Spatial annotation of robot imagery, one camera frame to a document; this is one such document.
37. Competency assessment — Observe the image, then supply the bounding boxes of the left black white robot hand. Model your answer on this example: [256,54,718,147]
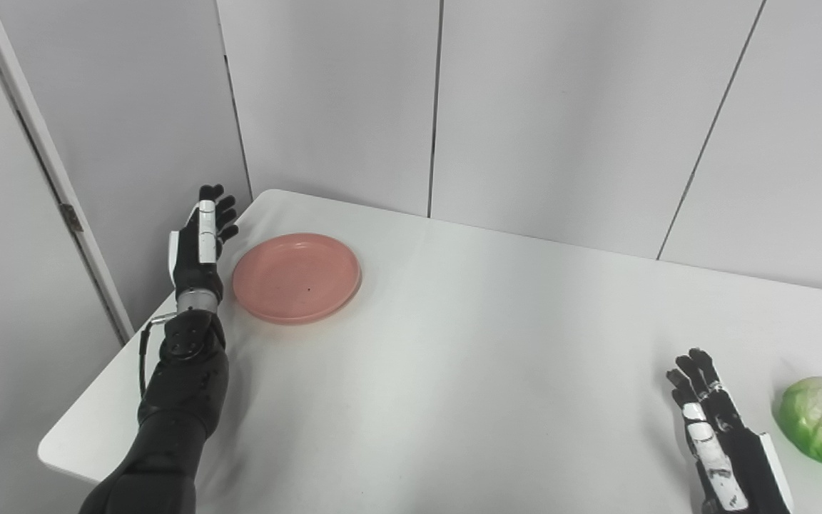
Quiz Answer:
[167,184,240,305]

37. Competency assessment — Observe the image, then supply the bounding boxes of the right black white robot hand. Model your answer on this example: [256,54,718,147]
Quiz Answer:
[666,348,796,514]

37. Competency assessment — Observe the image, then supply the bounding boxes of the pink round plate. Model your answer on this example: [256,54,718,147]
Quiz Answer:
[232,233,362,327]

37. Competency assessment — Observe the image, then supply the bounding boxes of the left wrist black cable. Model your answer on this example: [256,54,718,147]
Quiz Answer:
[138,313,178,402]

